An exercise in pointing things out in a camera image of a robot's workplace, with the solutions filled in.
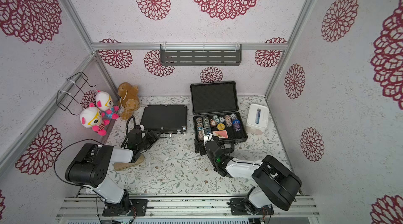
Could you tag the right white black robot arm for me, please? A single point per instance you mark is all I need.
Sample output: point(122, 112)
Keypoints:
point(276, 184)

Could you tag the tan wooden oval piece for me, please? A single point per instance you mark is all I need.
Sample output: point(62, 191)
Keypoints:
point(123, 166)

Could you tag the grey metal wall shelf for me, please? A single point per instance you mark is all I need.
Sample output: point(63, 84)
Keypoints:
point(200, 55)

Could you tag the white tissue box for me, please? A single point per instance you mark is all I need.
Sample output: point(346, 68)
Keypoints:
point(257, 119)

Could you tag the brown teddy bear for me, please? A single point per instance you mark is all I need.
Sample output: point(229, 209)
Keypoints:
point(129, 100)

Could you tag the pink white plush doll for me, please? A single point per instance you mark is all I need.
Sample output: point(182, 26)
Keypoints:
point(92, 117)
point(105, 104)

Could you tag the playing card deck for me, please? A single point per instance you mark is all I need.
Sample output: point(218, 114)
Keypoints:
point(221, 134)

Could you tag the black poker case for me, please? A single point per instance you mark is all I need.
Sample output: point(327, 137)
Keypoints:
point(166, 119)

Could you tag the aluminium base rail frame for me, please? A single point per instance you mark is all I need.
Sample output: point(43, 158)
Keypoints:
point(186, 207)

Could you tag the black wire wall basket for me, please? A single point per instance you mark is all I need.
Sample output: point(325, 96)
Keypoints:
point(78, 85)

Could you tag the poker chips row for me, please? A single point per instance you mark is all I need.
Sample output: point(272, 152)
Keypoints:
point(230, 122)

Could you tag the lower pink white plush doll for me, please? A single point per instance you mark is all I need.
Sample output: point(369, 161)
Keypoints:
point(92, 117)

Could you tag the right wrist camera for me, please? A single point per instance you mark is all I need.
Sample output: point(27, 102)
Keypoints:
point(208, 135)

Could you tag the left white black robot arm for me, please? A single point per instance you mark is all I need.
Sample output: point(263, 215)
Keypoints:
point(90, 166)

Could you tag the upper pink white plush doll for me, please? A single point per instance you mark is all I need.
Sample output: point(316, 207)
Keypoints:
point(105, 104)

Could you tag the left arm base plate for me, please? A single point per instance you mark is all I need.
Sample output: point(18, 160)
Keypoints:
point(128, 208)

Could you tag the grey hard poker case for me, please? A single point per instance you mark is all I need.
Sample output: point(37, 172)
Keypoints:
point(220, 98)

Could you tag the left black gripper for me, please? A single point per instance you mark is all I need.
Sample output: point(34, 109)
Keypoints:
point(152, 137)

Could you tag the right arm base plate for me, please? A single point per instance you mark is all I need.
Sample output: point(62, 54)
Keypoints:
point(241, 207)

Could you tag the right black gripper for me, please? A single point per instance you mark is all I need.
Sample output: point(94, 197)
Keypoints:
point(209, 143)

